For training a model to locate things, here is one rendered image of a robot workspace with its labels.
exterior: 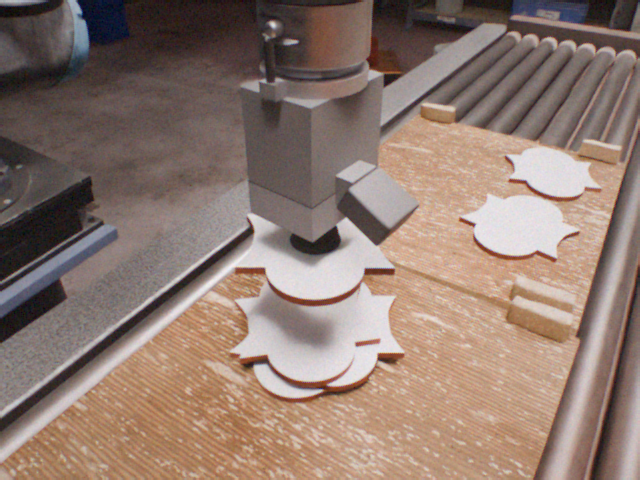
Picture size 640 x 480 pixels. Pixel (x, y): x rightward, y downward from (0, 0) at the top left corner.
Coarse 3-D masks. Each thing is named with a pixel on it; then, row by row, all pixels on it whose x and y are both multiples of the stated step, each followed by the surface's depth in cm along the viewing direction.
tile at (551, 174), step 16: (512, 160) 78; (528, 160) 78; (544, 160) 78; (560, 160) 78; (512, 176) 74; (528, 176) 74; (544, 176) 74; (560, 176) 74; (576, 176) 74; (544, 192) 71; (560, 192) 71; (576, 192) 71
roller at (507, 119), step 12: (564, 48) 134; (552, 60) 126; (564, 60) 130; (540, 72) 118; (552, 72) 121; (528, 84) 112; (540, 84) 113; (516, 96) 107; (528, 96) 107; (504, 108) 102; (516, 108) 101; (528, 108) 106; (492, 120) 98; (504, 120) 96; (516, 120) 100; (504, 132) 94
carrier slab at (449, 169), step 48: (384, 144) 84; (432, 144) 84; (480, 144) 84; (528, 144) 85; (432, 192) 72; (480, 192) 72; (528, 192) 72; (432, 240) 63; (576, 240) 63; (480, 288) 56; (576, 288) 56
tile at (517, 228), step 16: (480, 208) 68; (496, 208) 68; (512, 208) 68; (528, 208) 68; (544, 208) 68; (480, 224) 65; (496, 224) 65; (512, 224) 65; (528, 224) 65; (544, 224) 65; (560, 224) 65; (480, 240) 62; (496, 240) 62; (512, 240) 62; (528, 240) 62; (544, 240) 62; (560, 240) 62; (496, 256) 60; (512, 256) 60; (528, 256) 60; (544, 256) 60
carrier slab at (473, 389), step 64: (192, 320) 52; (448, 320) 52; (128, 384) 46; (192, 384) 46; (256, 384) 46; (384, 384) 46; (448, 384) 46; (512, 384) 46; (64, 448) 41; (128, 448) 41; (192, 448) 41; (256, 448) 41; (320, 448) 41; (384, 448) 41; (448, 448) 41; (512, 448) 41
